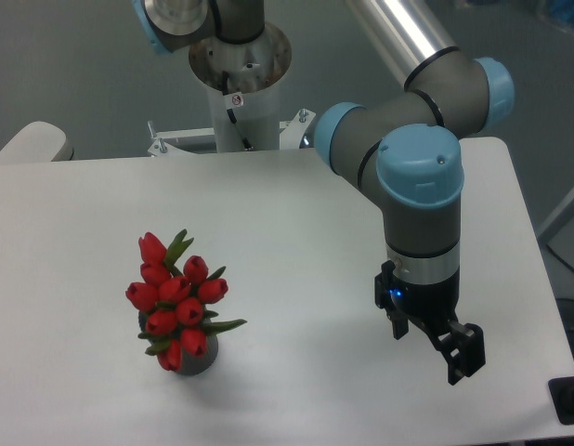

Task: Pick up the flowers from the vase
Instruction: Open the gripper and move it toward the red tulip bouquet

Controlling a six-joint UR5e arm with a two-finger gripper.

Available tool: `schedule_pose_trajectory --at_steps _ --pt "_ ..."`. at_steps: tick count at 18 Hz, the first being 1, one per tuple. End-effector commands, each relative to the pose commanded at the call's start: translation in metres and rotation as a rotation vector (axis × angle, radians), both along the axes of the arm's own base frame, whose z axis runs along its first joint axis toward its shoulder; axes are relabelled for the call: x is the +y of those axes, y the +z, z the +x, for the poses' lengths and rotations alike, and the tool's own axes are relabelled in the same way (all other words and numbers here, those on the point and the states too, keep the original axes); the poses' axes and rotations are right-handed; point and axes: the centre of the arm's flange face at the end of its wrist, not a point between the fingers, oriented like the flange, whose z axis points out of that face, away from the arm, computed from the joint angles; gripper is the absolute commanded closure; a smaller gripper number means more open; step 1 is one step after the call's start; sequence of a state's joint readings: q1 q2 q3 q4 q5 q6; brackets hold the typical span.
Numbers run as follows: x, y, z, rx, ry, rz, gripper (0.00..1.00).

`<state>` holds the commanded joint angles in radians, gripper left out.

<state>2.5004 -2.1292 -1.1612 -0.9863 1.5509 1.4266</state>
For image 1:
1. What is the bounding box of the dark grey ribbed vase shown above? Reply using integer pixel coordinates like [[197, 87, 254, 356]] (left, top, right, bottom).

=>
[[137, 311, 218, 376]]

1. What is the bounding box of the black cable on pedestal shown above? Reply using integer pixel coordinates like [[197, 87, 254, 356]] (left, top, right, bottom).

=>
[[220, 70, 254, 151]]

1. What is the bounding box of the white chair armrest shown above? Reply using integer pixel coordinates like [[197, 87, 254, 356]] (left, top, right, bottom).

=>
[[0, 121, 74, 165]]

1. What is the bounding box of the black device at table edge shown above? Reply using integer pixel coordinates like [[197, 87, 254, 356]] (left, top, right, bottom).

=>
[[548, 376, 574, 426]]

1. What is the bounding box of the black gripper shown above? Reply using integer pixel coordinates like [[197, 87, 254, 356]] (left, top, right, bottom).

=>
[[374, 260, 486, 386]]

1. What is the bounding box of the blue items top right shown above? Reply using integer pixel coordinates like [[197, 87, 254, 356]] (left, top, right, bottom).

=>
[[536, 0, 574, 33]]

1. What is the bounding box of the red tulip bouquet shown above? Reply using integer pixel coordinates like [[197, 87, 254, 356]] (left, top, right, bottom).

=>
[[125, 230, 246, 356]]

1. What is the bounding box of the white furniture at right edge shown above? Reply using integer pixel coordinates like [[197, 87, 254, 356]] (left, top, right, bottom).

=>
[[535, 186, 574, 246]]

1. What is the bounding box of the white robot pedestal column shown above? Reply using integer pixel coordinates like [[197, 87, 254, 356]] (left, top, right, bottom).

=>
[[189, 22, 292, 152]]

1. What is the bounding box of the white metal base frame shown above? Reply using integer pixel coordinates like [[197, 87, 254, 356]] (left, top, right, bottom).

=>
[[147, 108, 317, 157]]

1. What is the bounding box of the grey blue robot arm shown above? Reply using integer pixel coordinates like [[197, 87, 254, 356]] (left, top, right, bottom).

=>
[[133, 1, 515, 384]]

